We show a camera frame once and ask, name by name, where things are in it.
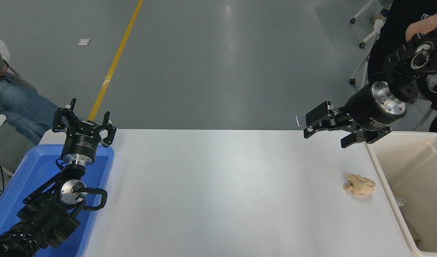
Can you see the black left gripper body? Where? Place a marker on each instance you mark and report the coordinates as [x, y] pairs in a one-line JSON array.
[[79, 144]]

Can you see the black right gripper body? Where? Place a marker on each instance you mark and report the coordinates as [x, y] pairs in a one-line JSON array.
[[364, 109]]

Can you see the tan paper ball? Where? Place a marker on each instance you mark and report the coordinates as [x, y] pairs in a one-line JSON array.
[[361, 185]]

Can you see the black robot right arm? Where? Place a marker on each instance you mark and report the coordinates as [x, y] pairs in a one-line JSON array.
[[414, 67]]

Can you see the person's forearm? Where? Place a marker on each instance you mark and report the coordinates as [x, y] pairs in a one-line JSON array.
[[430, 24]]

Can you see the grey metal floor plate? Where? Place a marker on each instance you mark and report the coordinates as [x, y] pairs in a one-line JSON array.
[[300, 120]]

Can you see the person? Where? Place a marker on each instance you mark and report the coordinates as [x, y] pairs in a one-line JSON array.
[[22, 107], [396, 21]]

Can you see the grey chair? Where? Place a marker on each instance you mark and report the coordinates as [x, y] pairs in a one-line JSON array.
[[22, 82]]

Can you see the blue plastic tray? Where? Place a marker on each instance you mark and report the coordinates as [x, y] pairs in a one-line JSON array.
[[29, 171]]

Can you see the large pale plastic bin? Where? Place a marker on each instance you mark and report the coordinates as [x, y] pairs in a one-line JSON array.
[[414, 167]]

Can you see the white chair with casters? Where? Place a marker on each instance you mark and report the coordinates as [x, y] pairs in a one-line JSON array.
[[362, 10], [370, 37]]

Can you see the clear plastic scrap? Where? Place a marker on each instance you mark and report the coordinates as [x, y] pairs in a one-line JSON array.
[[400, 202]]

